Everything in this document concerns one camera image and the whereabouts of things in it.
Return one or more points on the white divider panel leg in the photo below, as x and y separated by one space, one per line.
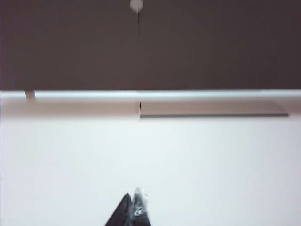
30 94

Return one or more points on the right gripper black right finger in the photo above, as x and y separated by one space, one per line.
142 221

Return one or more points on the right grey desk divider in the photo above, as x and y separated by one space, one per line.
150 47

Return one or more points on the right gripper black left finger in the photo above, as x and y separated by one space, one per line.
122 213

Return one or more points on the white round wall hook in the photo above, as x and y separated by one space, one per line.
136 5

